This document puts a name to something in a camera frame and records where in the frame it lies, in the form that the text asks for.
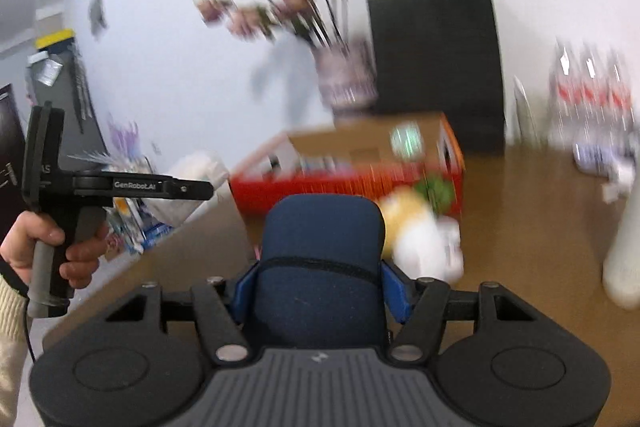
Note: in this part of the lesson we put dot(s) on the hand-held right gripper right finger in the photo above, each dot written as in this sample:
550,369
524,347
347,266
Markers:
396,292

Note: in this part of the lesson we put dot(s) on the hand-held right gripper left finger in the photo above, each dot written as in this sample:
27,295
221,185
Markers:
245,289

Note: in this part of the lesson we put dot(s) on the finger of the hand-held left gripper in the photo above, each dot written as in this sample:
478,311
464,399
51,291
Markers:
165,190

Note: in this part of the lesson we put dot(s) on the dark blue fabric pouch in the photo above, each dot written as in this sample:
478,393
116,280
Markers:
320,267

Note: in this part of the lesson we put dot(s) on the orange cardboard box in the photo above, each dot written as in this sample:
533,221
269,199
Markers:
350,184

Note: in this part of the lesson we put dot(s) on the person's left forearm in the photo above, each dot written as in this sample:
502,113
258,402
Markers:
10,347

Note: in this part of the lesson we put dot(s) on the person's left hand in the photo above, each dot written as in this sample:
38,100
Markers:
22,242

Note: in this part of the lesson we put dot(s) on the white plastic bag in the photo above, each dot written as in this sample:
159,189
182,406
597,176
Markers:
192,187

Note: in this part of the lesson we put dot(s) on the pile of colourful snack packets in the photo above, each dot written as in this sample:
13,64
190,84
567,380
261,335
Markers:
132,217

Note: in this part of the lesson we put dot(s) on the yellow and white plush toy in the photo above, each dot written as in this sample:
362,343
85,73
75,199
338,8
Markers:
425,237

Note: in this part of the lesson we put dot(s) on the grey cabinet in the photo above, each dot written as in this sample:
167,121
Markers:
65,97

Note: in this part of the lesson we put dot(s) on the green leafy item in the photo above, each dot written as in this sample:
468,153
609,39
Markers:
436,193

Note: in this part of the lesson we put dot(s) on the purple patterned vase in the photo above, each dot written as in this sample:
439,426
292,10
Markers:
346,74

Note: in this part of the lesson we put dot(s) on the black paper bag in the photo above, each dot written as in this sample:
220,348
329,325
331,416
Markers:
435,67

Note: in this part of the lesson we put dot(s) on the tall white object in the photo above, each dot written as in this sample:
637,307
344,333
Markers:
625,257

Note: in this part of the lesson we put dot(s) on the pack of water bottles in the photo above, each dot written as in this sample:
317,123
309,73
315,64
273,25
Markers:
592,97

